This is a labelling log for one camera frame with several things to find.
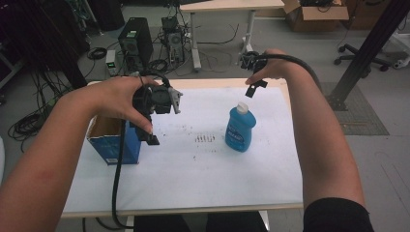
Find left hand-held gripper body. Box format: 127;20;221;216
132;84;184;142

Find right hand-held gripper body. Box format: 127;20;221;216
240;50;269;73

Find blue plastic bottle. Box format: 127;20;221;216
224;101;258;153

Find blue cardboard box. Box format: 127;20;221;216
86;114;143;166

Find person's right hand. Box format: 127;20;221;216
245;47;293;86

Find person's left hand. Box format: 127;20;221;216
85;75;161;134

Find light wooden table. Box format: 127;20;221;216
61;76;306;219

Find white table mat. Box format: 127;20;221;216
62;86;304;214

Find open-sided computer case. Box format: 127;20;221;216
161;15;187;66

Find white-legged wooden desk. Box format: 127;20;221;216
178;0;286;73

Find small white power supply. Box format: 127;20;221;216
105;49;117;77

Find black computer tower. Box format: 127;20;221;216
117;16;155;72

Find open brown cardboard box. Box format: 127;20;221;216
282;0;350;33

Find person's dark-clothed legs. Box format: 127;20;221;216
133;211;269;232

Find black office chair base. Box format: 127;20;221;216
333;43;393;79

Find grey floor mat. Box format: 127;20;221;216
317;81;391;136

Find person's black sleeve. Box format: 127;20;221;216
303;197;376;232

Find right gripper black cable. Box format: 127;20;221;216
257;53;323;93

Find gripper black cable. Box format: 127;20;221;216
110;119;134;230
257;53;323;93

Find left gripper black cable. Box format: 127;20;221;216
110;119;134;230

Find coiled black cable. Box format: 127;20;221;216
86;46;108;61

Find black metal frame post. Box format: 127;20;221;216
323;0;410;112

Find bundle of black floor cables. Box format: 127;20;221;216
7;96;57;153

